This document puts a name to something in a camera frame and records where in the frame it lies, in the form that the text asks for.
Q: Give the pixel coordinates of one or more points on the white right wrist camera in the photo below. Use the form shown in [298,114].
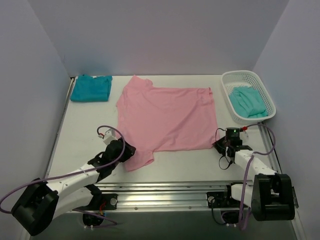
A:
[246,133]

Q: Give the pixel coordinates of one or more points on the pink t-shirt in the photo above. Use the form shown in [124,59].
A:
[164,119]

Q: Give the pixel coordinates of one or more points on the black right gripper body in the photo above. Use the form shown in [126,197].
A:
[219,143]

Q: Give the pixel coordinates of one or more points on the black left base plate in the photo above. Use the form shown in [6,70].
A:
[102,202]

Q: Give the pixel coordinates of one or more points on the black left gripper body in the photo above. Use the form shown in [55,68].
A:
[128,152]

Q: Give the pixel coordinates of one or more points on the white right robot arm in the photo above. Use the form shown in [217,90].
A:
[267,193]

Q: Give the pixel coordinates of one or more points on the teal folded t-shirt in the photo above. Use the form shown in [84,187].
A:
[88,89]

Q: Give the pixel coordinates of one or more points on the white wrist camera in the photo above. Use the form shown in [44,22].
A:
[246,133]
[108,136]

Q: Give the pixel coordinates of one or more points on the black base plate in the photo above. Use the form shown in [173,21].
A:
[102,202]
[224,199]

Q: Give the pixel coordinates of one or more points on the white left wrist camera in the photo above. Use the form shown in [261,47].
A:
[108,136]

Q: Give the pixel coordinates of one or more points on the aluminium rail frame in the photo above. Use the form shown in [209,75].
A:
[163,196]

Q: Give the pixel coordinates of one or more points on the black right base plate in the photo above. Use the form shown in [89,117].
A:
[224,199]

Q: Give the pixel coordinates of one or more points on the mint green t-shirt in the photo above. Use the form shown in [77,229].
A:
[248,103]

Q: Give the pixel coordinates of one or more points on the white perforated plastic basket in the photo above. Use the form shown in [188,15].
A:
[245,78]

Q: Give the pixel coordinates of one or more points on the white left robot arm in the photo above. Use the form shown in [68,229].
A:
[43,201]

